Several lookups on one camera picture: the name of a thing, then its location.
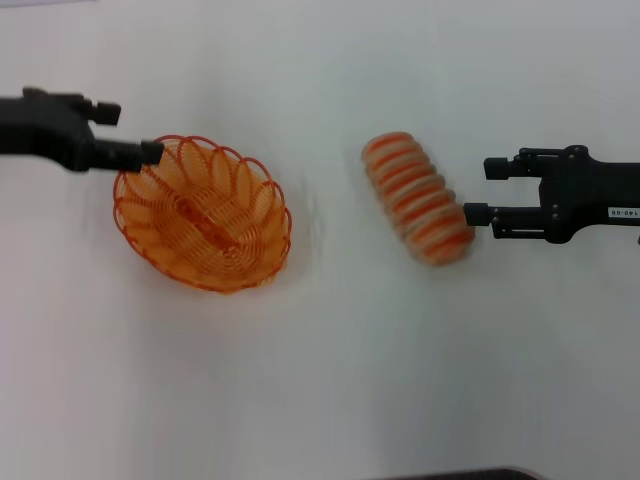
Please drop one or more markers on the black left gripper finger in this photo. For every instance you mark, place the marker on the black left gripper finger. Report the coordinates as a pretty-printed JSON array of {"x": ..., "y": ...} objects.
[
  {"x": 107, "y": 114},
  {"x": 125, "y": 154}
]

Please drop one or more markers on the orange striped bread loaf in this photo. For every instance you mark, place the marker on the orange striped bread loaf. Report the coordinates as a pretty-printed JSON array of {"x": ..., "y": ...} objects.
[{"x": 417, "y": 200}]

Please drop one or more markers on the dark rounded robot base edge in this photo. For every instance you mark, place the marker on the dark rounded robot base edge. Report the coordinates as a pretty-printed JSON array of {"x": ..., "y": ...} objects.
[{"x": 475, "y": 475}]

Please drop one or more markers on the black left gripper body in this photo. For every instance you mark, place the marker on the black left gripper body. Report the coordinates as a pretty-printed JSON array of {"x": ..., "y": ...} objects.
[{"x": 45, "y": 130}]

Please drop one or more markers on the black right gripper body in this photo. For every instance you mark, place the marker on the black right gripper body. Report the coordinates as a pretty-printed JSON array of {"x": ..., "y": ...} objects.
[{"x": 580, "y": 195}]

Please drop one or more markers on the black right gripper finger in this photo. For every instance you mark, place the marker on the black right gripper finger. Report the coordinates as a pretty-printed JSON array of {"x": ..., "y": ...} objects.
[
  {"x": 515, "y": 217},
  {"x": 497, "y": 168}
]

